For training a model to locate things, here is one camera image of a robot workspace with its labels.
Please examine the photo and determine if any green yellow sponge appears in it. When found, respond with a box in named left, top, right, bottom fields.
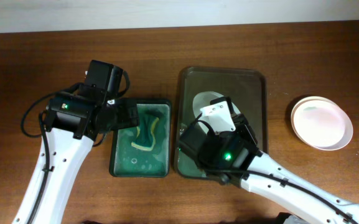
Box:
left=131, top=113, right=159, bottom=151

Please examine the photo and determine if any white plate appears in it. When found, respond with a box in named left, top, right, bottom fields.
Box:
left=286, top=96, right=304, bottom=138
left=292, top=96, right=353, bottom=151
left=192, top=91, right=241, bottom=134

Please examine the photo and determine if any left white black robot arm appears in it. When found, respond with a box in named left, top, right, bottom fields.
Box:
left=13, top=60, right=139, bottom=223

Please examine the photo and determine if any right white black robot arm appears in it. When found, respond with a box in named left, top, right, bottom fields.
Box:
left=179, top=114, right=359, bottom=223

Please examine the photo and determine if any large dark serving tray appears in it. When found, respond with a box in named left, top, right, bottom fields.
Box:
left=174, top=67, right=268, bottom=180

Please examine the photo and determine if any small green water tray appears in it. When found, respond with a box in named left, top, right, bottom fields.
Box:
left=109, top=98, right=171, bottom=178

